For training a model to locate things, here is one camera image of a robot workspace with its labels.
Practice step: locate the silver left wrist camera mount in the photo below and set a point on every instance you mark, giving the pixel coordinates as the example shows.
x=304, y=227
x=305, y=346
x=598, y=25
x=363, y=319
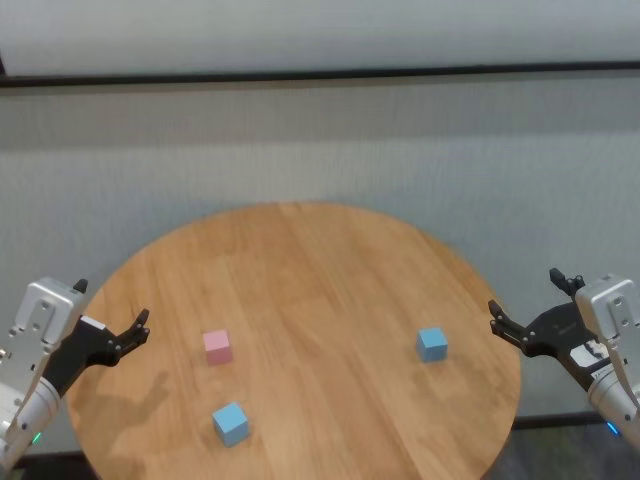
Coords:
x=45, y=310

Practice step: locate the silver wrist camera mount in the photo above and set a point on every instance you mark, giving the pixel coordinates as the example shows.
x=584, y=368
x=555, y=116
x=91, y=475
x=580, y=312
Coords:
x=45, y=310
x=610, y=300

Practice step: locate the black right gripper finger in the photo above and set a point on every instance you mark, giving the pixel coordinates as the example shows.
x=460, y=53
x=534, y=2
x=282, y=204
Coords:
x=567, y=284
x=507, y=327

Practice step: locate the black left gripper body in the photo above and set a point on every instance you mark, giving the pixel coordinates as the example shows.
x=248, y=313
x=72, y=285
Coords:
x=80, y=350

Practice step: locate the black wall rail strip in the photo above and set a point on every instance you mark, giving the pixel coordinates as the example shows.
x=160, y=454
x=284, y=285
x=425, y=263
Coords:
x=320, y=73

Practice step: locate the blue wooden cube block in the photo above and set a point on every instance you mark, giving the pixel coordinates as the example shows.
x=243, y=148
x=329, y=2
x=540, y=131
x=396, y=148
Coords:
x=431, y=345
x=230, y=424

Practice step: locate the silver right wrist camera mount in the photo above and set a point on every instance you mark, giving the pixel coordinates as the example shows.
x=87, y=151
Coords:
x=610, y=300

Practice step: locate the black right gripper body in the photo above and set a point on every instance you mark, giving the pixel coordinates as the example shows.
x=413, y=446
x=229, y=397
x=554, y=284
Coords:
x=560, y=335

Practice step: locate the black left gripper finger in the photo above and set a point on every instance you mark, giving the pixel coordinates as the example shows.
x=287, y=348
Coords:
x=80, y=286
x=131, y=337

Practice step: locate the pink wooden cube block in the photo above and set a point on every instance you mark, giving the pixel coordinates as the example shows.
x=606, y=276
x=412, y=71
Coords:
x=218, y=347

